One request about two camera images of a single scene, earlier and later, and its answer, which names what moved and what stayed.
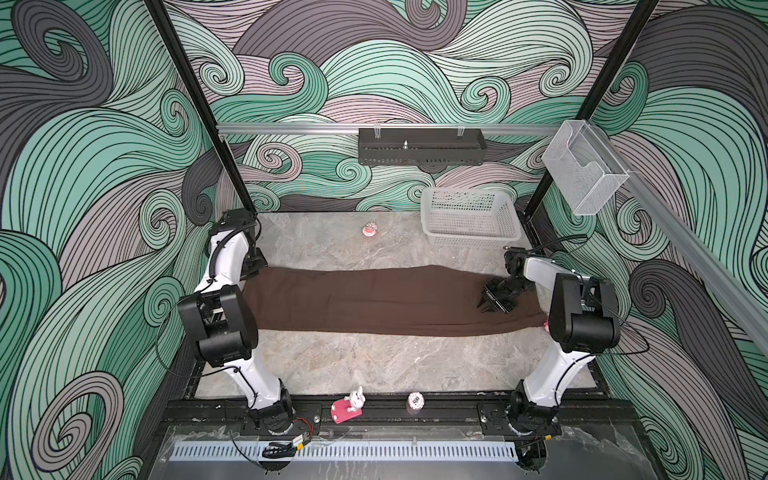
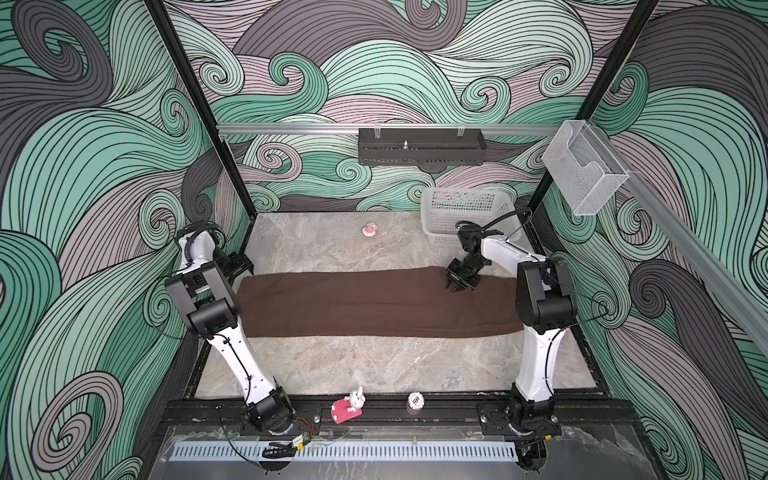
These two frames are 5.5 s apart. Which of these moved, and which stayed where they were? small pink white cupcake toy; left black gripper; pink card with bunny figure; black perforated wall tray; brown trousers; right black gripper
Moved: left black gripper; right black gripper
Stayed: pink card with bunny figure; brown trousers; black perforated wall tray; small pink white cupcake toy
